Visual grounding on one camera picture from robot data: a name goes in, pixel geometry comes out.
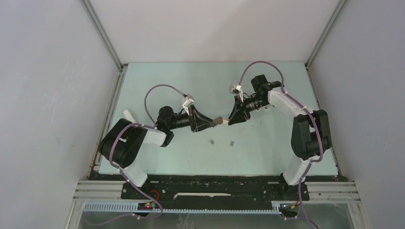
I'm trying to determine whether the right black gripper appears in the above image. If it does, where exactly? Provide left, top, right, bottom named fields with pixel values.
left=229, top=94, right=269, bottom=124

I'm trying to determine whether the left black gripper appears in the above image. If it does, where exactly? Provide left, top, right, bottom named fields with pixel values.
left=168, top=104, right=213, bottom=132

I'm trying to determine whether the beige brown mini stapler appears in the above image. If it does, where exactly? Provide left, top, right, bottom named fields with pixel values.
left=212, top=116, right=229, bottom=125

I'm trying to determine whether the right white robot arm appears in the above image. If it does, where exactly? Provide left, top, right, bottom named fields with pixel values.
left=227, top=75, right=331, bottom=199

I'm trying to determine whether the white stapler at left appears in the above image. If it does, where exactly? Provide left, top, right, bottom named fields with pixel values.
left=123, top=110, right=136, bottom=123

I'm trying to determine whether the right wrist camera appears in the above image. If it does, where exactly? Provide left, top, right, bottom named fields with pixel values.
left=230, top=83, right=244, bottom=102

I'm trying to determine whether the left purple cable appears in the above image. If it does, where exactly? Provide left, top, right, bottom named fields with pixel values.
left=107, top=84, right=191, bottom=219

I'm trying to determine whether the purple cable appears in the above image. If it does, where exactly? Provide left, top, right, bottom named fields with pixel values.
left=107, top=84, right=191, bottom=219
left=238, top=61, right=325, bottom=229

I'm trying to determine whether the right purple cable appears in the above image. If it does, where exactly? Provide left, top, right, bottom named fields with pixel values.
left=238, top=61, right=325, bottom=229

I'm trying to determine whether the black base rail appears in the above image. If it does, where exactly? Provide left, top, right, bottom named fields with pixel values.
left=90, top=172, right=317, bottom=211

